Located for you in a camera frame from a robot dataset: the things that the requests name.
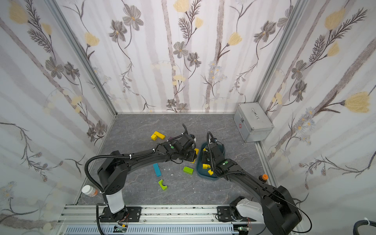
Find black corrugated cable conduit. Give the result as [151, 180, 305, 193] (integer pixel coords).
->
[84, 148, 156, 193]

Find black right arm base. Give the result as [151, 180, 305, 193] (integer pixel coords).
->
[215, 196, 255, 222]

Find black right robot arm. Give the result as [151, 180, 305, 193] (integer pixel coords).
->
[205, 142, 302, 235]

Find white bottle left side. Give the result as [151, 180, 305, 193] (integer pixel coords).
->
[81, 185, 98, 197]

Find green rectangular block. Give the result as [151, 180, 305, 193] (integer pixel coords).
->
[183, 166, 194, 175]

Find yellow rectangular block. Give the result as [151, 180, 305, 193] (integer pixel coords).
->
[202, 164, 211, 169]

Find silver aluminium first aid case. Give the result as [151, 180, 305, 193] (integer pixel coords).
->
[234, 102, 274, 143]

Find teal plastic bin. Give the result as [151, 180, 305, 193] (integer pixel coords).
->
[196, 142, 225, 181]

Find brown bottle orange cap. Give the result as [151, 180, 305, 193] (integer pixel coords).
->
[258, 174, 269, 183]

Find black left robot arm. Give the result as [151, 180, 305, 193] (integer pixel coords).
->
[97, 134, 197, 214]

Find green arch block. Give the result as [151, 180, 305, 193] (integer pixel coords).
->
[158, 179, 168, 191]

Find large teal flat block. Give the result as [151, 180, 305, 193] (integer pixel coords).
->
[153, 164, 162, 177]

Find white cable tray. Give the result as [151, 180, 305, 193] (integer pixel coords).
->
[64, 224, 240, 235]

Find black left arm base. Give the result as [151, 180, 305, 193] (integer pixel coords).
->
[99, 207, 142, 223]

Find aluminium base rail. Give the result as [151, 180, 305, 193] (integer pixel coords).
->
[52, 202, 271, 235]

